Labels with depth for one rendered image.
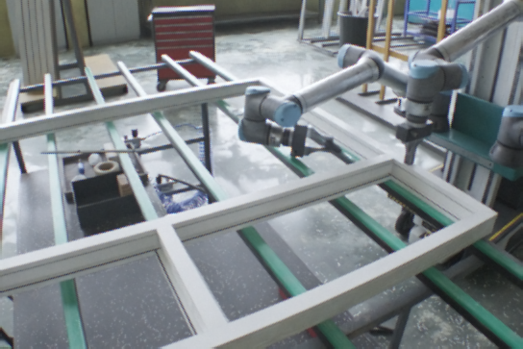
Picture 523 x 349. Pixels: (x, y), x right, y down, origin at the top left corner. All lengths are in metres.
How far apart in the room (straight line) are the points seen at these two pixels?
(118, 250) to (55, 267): 0.17
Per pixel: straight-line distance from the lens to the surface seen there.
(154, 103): 2.09
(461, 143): 2.28
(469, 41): 1.62
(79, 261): 1.15
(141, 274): 1.52
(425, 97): 1.35
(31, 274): 1.16
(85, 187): 1.97
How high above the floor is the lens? 1.61
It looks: 27 degrees down
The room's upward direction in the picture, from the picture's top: straight up
